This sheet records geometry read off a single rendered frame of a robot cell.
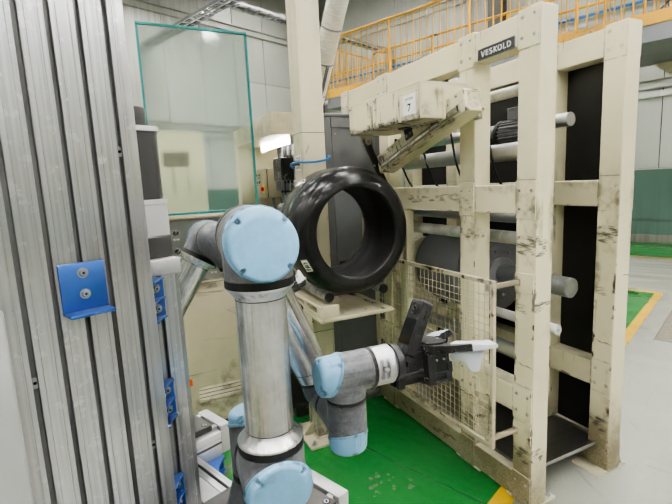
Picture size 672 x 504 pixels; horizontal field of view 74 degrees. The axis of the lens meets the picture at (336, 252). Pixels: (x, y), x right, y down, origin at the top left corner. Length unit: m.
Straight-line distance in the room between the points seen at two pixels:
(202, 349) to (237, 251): 1.96
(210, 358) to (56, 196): 1.89
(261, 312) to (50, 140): 0.45
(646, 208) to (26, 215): 10.33
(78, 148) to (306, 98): 1.58
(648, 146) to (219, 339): 9.37
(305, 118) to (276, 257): 1.66
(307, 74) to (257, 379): 1.81
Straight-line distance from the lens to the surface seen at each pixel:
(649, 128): 10.69
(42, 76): 0.90
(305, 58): 2.37
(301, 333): 0.91
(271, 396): 0.78
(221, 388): 2.72
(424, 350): 0.90
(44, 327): 0.89
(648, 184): 10.58
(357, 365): 0.84
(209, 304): 2.56
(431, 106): 1.91
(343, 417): 0.87
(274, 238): 0.69
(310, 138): 2.30
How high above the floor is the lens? 1.39
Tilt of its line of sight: 9 degrees down
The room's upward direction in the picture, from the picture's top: 3 degrees counter-clockwise
